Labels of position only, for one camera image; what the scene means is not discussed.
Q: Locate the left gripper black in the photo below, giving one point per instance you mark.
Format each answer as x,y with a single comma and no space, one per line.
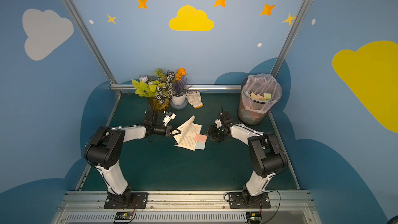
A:
169,131

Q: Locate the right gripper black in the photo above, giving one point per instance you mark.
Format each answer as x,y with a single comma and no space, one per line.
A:
214,131

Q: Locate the dark blue book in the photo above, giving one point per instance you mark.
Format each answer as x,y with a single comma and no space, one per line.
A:
189,131

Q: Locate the pink sticky note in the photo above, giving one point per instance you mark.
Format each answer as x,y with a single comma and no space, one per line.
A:
201,138

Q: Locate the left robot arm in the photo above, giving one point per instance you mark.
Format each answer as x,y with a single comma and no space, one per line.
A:
103,151

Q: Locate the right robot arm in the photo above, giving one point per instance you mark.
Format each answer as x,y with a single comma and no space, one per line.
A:
267,158

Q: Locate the light blue sticky note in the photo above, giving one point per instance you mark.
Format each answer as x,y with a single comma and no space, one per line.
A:
200,145

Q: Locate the white flower pot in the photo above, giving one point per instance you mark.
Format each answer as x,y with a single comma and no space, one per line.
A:
179,102

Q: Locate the white work glove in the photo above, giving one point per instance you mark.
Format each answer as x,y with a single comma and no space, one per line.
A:
194,98

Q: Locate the glass vase with green plant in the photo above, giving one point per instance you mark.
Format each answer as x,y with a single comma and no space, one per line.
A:
159,89

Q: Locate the trash bin with plastic bag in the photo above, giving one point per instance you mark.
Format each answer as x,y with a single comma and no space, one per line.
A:
259,93

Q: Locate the right circuit board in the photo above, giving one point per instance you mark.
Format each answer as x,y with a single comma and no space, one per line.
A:
253,218

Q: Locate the circuit board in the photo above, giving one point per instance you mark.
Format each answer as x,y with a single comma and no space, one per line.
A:
253,218
123,217

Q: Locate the left circuit board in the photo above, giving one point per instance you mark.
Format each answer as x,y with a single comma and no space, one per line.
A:
123,217

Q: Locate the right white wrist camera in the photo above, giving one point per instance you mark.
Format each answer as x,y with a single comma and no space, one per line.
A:
218,123

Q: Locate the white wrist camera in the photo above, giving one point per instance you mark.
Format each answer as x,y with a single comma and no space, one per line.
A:
168,116
218,123

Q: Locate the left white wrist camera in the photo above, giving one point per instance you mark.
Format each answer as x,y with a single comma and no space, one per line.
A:
168,116

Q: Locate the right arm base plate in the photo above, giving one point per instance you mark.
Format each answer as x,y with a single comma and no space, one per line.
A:
241,200

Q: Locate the left aluminium frame post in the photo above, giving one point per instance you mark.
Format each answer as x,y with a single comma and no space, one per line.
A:
78,20

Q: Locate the aluminium frame post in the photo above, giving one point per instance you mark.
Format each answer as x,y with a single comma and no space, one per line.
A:
300,16
78,20

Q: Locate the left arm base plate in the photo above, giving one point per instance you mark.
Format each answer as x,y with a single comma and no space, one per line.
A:
130,200

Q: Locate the aluminium front rail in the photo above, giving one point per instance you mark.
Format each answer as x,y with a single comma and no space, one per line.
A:
188,207

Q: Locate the right aluminium frame post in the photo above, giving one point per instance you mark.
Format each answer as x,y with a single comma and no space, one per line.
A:
300,16

